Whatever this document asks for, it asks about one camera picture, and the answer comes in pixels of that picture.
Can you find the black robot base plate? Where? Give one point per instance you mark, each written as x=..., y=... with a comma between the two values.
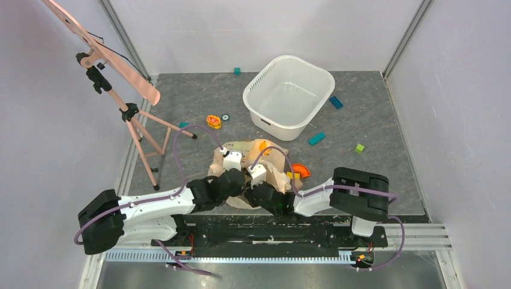
x=261, y=236

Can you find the green cube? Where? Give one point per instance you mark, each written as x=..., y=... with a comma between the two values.
x=359, y=148

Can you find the white plastic basin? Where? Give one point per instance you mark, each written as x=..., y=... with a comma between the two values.
x=286, y=95

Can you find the yellow orange toy cylinder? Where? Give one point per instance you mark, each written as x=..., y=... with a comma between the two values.
x=214, y=122

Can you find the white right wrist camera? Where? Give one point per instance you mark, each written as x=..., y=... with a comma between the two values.
x=257, y=174

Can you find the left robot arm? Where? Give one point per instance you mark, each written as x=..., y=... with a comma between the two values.
x=109, y=220

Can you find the yellow toy block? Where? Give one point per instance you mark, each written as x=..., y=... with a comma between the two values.
x=291, y=175

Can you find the blue lego brick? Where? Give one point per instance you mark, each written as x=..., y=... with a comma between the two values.
x=336, y=102

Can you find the teal flat rectangular block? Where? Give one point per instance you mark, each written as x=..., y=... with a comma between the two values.
x=316, y=138

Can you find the orange curved toy piece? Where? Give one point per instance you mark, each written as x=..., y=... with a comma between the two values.
x=301, y=169

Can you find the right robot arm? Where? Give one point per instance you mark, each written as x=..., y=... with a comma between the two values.
x=363, y=195

